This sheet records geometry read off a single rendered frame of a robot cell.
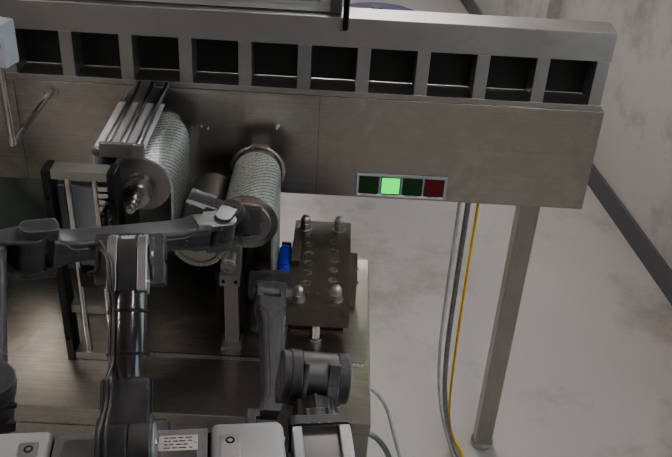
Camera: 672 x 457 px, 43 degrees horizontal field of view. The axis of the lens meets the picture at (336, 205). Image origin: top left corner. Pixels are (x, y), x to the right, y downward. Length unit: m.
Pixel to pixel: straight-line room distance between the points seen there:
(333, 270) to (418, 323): 1.52
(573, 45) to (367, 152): 0.60
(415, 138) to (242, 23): 0.55
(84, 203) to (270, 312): 0.49
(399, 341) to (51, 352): 1.78
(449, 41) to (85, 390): 1.23
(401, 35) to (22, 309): 1.23
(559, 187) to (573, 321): 1.59
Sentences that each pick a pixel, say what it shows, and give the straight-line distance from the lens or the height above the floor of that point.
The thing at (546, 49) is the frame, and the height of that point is 1.60.
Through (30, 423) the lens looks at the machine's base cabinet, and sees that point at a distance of 2.25.
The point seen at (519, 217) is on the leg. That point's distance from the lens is 2.67.
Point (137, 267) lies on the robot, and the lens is 1.12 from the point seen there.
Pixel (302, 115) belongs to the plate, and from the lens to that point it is 2.29.
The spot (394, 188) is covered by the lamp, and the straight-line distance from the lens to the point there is 2.38.
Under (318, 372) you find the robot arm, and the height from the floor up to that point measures 1.50.
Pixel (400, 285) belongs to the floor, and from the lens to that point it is 3.98.
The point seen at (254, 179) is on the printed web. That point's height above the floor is 1.31.
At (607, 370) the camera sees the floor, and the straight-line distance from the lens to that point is 3.77.
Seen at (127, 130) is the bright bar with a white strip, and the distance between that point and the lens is 2.05.
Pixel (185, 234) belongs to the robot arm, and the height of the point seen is 1.42.
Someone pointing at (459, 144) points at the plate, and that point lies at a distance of 2.34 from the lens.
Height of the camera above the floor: 2.38
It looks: 32 degrees down
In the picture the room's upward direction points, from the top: 3 degrees clockwise
